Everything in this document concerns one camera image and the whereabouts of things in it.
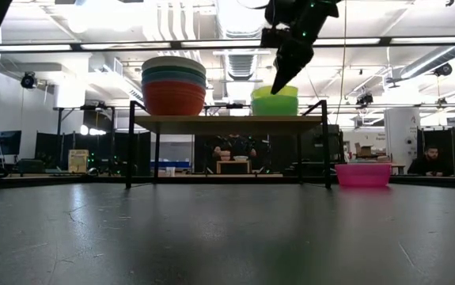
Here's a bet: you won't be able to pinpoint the brown cardboard box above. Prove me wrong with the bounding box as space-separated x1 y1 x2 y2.
354 142 375 158

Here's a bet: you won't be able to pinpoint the dark computer monitor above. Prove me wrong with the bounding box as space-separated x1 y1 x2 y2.
0 130 23 157

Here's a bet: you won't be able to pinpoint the small yellow translucent bowl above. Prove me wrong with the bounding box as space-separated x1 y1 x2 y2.
250 85 299 101

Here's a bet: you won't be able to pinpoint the white pillar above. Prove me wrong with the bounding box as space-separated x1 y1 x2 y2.
384 107 420 176

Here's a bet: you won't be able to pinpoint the large white bowl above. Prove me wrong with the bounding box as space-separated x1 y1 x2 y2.
141 55 207 75

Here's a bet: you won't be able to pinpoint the black overhead crossbar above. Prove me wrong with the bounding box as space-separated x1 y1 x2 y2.
0 36 455 53

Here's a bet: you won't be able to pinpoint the yellowish cardboard box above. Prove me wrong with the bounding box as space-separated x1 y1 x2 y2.
67 149 90 174

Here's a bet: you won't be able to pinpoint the black hanging spotlight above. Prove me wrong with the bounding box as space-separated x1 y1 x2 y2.
433 63 454 78
20 70 39 90
355 93 373 108

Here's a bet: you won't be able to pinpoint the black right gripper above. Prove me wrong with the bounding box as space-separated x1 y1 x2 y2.
264 0 341 96

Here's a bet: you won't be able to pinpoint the small pink translucent bowl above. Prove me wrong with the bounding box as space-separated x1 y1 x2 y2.
334 163 392 188

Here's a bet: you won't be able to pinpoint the small green translucent bowl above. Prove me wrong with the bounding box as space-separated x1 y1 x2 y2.
251 96 299 116

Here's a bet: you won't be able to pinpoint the person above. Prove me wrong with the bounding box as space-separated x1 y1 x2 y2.
210 134 259 162
407 145 454 177

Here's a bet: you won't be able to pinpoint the black table mat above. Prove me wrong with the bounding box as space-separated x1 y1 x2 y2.
0 182 455 285

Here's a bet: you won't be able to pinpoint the large red bowl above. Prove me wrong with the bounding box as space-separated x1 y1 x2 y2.
142 81 207 116

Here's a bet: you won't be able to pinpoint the small wooden table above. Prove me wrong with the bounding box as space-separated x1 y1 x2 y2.
215 159 252 175

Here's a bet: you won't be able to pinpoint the wooden shelf black metal legs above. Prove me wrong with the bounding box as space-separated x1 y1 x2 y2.
125 99 332 190

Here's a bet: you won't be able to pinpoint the large teal bowl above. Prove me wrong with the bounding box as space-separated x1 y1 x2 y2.
141 65 207 79

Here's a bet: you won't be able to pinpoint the silver ventilation duct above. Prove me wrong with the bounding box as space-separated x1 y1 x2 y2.
214 0 270 81

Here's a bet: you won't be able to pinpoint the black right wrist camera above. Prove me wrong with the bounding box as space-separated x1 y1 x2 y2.
260 27 291 49

